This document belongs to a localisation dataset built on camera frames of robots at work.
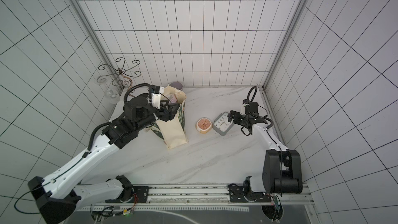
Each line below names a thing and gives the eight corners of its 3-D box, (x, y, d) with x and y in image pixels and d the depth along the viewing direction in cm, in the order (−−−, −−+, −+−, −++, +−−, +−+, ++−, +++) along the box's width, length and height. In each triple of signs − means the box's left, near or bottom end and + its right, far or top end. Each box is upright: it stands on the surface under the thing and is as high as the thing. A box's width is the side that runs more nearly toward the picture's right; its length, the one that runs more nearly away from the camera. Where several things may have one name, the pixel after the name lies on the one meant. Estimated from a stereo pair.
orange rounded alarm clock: (196, 133, 96) (195, 131, 93) (196, 119, 102) (196, 117, 100) (212, 133, 96) (212, 131, 93) (211, 119, 102) (211, 117, 100)
